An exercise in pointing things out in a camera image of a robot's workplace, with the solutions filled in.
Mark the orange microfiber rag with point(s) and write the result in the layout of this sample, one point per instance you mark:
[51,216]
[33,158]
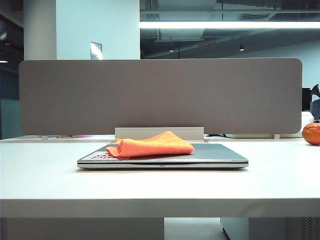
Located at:
[155,147]

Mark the silver closed laptop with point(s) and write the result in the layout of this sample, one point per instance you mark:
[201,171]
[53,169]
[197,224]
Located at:
[217,156]

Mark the red white laptop sticker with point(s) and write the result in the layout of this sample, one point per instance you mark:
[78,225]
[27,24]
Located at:
[98,157]

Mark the grey fabric desk divider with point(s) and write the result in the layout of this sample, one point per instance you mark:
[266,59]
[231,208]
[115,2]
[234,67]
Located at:
[160,95]

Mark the pink paper item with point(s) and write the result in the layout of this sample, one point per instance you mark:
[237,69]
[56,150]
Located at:
[83,136]

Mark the long linear ceiling light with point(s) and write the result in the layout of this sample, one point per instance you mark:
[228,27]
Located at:
[225,25]

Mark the black computer monitor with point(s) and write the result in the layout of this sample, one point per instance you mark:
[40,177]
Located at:
[306,98]

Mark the orange tangerine fruit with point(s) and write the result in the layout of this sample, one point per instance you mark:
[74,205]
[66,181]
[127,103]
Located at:
[312,133]

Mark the dark blue seated figure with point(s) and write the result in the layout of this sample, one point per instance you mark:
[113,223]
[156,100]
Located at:
[316,105]

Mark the grey vented cabinet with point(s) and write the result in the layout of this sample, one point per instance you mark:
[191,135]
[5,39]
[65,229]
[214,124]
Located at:
[287,227]

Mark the framed wall notice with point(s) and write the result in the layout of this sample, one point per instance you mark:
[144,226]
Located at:
[96,50]

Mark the white divider bracket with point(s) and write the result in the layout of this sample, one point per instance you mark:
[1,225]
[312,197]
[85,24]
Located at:
[44,137]
[276,136]

